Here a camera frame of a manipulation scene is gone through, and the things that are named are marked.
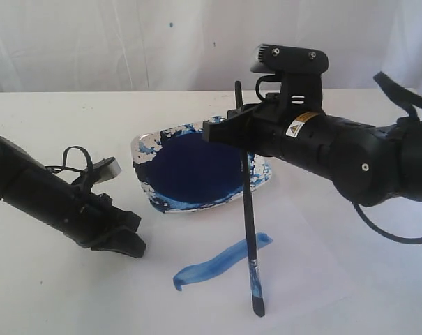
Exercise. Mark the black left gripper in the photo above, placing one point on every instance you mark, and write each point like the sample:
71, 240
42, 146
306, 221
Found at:
92, 221

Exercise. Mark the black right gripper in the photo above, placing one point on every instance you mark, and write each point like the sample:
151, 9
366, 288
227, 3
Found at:
294, 134

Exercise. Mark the black paintbrush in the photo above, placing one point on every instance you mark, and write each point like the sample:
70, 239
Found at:
251, 241

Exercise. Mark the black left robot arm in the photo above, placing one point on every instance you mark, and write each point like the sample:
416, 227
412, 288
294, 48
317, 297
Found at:
33, 188

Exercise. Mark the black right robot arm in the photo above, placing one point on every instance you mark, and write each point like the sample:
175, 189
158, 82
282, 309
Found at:
367, 164

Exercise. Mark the white square paint dish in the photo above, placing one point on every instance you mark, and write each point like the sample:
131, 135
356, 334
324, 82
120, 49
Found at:
180, 172

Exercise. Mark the white paper sheet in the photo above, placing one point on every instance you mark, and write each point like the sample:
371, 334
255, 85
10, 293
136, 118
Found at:
194, 276

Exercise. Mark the white backdrop curtain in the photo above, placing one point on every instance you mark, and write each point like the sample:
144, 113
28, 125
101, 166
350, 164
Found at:
200, 45

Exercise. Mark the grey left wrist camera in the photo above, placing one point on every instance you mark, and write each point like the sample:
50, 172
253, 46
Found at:
106, 169

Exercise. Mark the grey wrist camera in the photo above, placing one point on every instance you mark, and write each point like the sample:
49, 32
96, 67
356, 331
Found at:
106, 169
270, 59

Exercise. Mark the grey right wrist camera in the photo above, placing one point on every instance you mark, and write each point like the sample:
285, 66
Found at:
270, 59

